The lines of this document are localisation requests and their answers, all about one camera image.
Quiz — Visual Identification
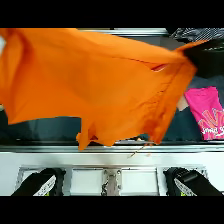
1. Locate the silver frame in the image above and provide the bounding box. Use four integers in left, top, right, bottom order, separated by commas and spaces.
0, 28, 224, 197

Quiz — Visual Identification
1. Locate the pink T-shirt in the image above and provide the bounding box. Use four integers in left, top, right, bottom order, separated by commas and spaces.
184, 86, 224, 141

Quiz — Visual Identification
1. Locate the black white patterned garment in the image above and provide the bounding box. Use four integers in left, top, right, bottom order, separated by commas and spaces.
171, 28, 224, 44

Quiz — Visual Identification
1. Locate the orange garment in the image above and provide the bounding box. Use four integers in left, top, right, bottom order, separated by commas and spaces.
0, 28, 208, 152

